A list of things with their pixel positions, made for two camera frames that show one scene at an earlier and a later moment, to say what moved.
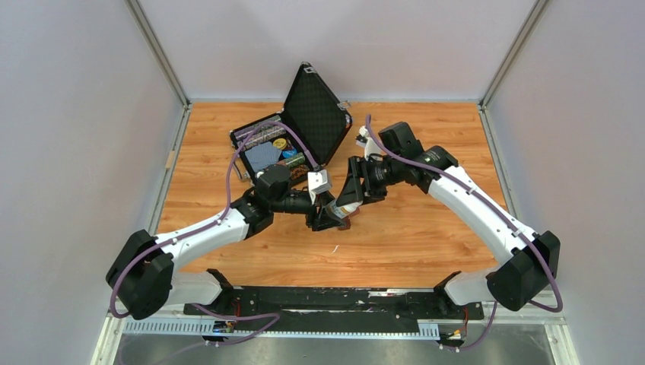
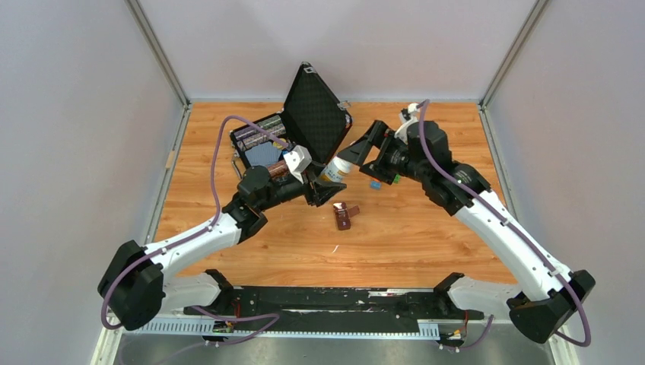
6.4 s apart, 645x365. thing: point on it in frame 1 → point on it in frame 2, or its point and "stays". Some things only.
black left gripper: x=325 y=218 → x=322 y=191
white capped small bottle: x=341 y=211 → x=335 y=169
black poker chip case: x=304 y=137 stays
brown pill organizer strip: x=348 y=223 stays
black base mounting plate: x=340 y=310 stays
